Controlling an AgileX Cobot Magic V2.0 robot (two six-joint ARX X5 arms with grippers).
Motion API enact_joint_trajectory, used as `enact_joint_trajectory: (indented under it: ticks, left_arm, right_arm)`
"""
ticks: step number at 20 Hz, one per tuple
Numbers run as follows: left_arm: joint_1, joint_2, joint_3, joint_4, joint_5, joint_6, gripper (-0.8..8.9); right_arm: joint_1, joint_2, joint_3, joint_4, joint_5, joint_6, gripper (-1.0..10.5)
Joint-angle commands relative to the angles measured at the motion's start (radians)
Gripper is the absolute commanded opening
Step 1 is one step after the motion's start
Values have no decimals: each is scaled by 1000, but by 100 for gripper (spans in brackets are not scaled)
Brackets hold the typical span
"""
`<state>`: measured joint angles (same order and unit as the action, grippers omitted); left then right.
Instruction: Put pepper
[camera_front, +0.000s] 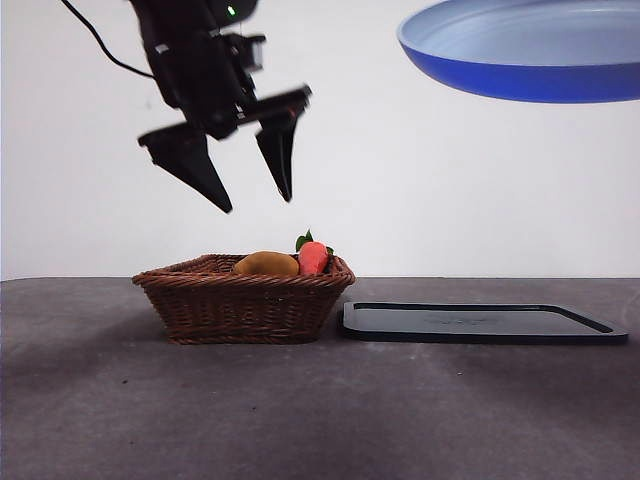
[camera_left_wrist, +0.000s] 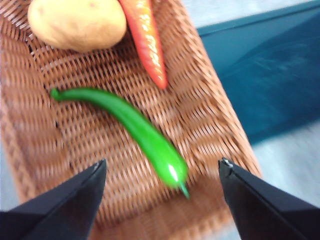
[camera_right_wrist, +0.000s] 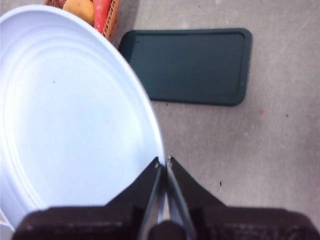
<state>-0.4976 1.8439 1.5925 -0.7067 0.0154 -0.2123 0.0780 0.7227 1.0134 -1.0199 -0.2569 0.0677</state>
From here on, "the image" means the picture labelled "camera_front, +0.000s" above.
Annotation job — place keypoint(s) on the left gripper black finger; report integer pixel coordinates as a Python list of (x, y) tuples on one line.
[(280, 150), (192, 162)]

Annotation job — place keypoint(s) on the pale blue plate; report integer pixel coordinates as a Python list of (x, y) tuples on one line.
[(525, 45)]

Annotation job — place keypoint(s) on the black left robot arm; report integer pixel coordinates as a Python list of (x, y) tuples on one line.
[(192, 70)]

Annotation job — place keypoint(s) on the orange toy carrot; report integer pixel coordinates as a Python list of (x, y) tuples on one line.
[(314, 257)]

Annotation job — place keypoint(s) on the brown wicker basket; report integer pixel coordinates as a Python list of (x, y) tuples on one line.
[(240, 310)]

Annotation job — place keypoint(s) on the dark rectangular tray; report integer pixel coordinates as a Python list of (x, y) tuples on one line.
[(475, 325)]

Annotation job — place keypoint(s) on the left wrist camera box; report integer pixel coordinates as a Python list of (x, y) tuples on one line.
[(251, 50)]

